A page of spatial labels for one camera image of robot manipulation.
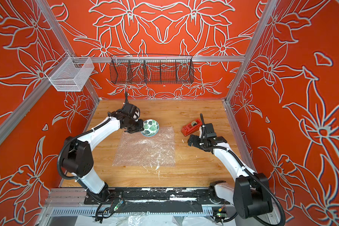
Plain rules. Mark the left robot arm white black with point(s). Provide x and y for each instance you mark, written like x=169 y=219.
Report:
x=75 y=160

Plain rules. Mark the clear plastic hanging bin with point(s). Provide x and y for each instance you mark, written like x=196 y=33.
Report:
x=69 y=76

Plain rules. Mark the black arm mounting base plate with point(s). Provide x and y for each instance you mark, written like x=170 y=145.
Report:
x=200 y=195

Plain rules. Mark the black wire mesh basket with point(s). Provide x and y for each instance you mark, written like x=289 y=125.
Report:
x=152 y=69

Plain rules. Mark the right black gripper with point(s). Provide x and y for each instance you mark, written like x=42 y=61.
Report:
x=197 y=142

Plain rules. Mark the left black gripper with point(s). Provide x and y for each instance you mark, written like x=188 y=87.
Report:
x=140 y=128

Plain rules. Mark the clear bubble wrap sheet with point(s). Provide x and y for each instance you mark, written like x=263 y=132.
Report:
x=138 y=150

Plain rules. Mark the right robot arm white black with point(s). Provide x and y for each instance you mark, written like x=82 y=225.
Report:
x=251 y=195

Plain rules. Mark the green leaf pattern bowl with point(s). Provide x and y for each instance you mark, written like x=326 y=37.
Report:
x=151 y=128

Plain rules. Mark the red tape dispenser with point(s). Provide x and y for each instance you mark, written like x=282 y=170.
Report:
x=192 y=127

